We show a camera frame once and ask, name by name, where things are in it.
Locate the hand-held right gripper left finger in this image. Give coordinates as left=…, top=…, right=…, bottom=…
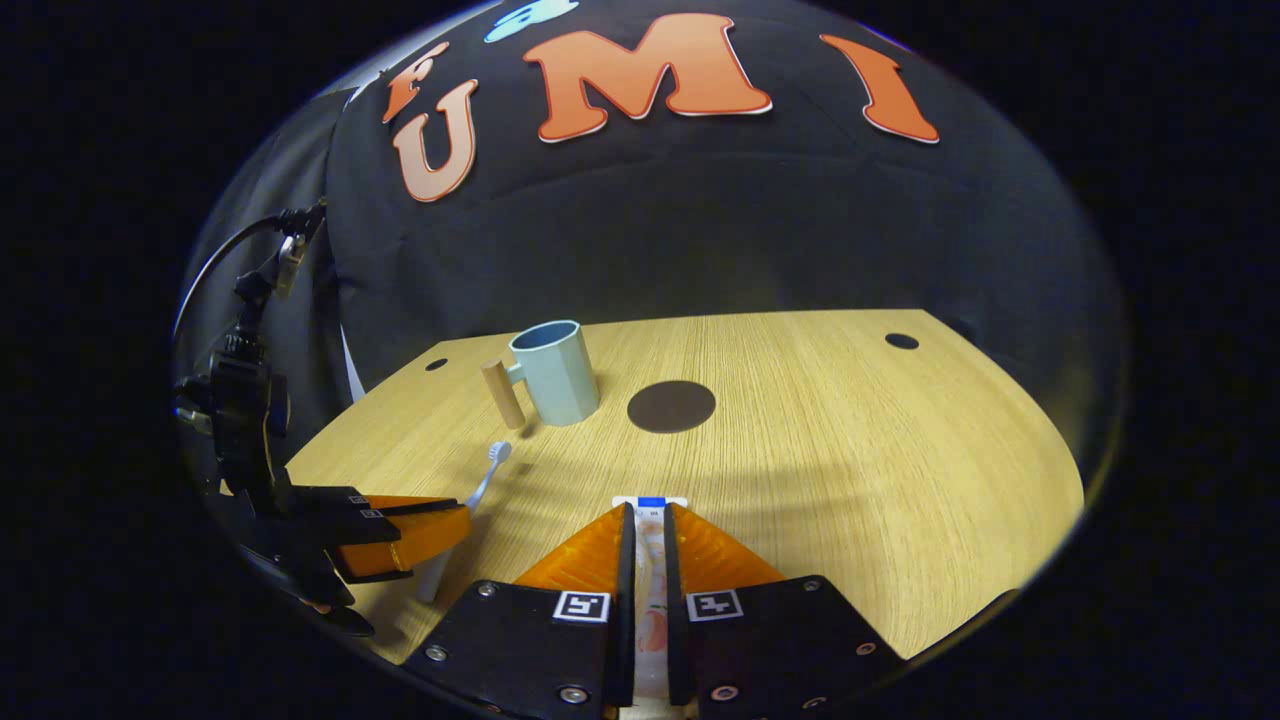
left=405, top=502, right=638, bottom=720

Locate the light blue cup wooden handle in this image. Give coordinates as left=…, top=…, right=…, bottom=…
left=480, top=320, right=601, bottom=431

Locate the light blue toothbrush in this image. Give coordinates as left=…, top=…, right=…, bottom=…
left=415, top=441, right=513, bottom=604

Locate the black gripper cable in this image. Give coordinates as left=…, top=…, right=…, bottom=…
left=172, top=213, right=299, bottom=341

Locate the black backdrop cloth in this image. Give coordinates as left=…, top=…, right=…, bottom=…
left=175, top=0, right=1131, bottom=481

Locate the dark brown round coaster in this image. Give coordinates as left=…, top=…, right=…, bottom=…
left=627, top=380, right=717, bottom=434

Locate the white toothpaste tube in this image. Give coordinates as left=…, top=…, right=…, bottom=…
left=612, top=495, right=691, bottom=713

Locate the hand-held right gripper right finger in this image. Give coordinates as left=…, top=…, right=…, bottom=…
left=662, top=502, right=906, bottom=720

